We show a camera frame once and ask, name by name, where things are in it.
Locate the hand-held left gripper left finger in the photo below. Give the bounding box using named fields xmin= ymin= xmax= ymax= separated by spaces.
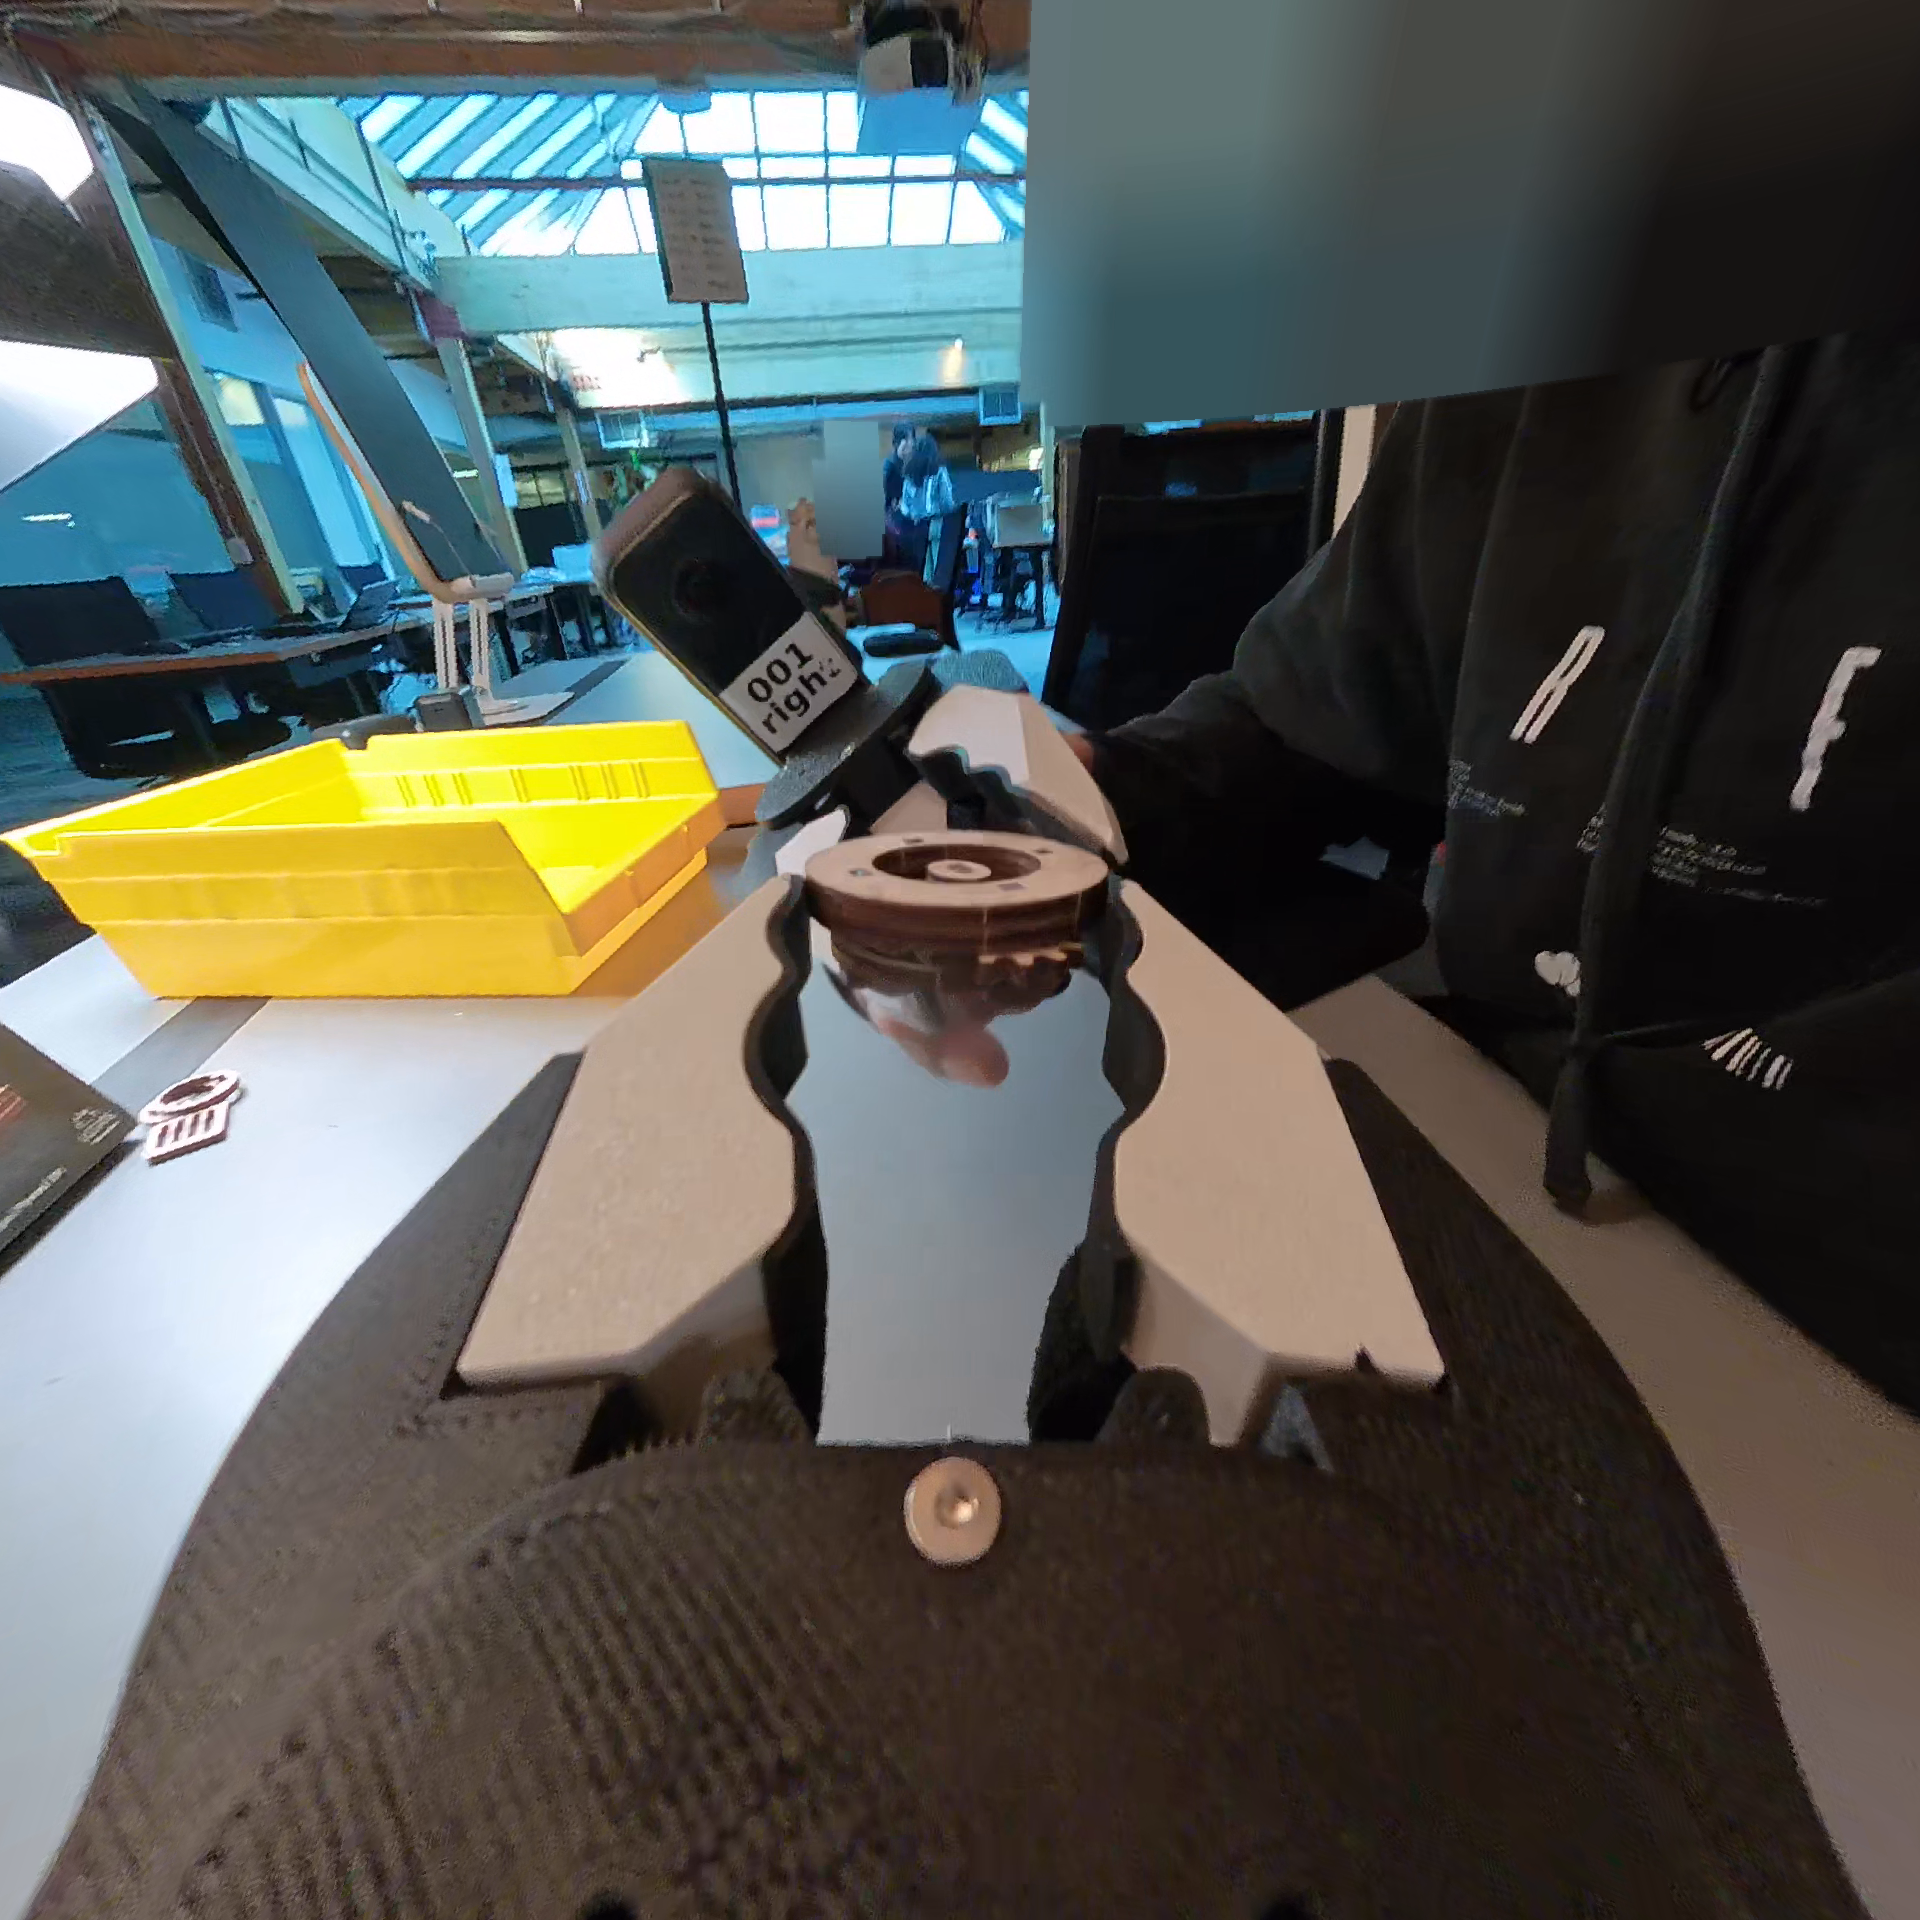
xmin=456 ymin=879 xmax=827 ymax=1444

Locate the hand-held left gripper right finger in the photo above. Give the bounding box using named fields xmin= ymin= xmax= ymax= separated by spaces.
xmin=1026 ymin=882 xmax=1449 ymax=1450

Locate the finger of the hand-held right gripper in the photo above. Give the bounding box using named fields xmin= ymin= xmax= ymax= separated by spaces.
xmin=838 ymin=787 xmax=985 ymax=846
xmin=908 ymin=690 xmax=1129 ymax=866

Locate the round wooden gear model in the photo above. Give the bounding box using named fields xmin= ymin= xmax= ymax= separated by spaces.
xmin=803 ymin=836 xmax=1116 ymax=994

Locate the person's right forearm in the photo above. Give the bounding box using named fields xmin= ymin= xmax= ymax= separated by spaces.
xmin=1073 ymin=660 xmax=1442 ymax=1011

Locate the grey desk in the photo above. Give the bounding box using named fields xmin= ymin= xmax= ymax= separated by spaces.
xmin=0 ymin=645 xmax=1920 ymax=1920

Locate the background wooden desk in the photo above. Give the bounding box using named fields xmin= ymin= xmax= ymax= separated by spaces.
xmin=0 ymin=607 xmax=441 ymax=781

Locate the black office chair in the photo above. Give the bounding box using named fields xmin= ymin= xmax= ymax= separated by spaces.
xmin=1049 ymin=427 xmax=1325 ymax=724

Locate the tilted monitor on stand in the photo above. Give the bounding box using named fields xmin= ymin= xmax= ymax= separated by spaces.
xmin=298 ymin=358 xmax=595 ymax=723

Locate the sign on black pole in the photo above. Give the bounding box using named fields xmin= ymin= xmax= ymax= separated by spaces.
xmin=643 ymin=158 xmax=752 ymax=495

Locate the yellow plastic bin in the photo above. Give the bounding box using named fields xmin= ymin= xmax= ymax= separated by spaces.
xmin=0 ymin=719 xmax=730 ymax=999

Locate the small wooden lock-shaped piece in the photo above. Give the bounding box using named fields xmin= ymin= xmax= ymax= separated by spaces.
xmin=140 ymin=1070 xmax=243 ymax=1163

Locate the ceiling mounted device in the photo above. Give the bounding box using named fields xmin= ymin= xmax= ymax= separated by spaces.
xmin=854 ymin=0 xmax=985 ymax=98

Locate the black packaging card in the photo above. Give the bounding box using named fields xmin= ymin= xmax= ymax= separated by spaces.
xmin=0 ymin=1025 xmax=137 ymax=1278

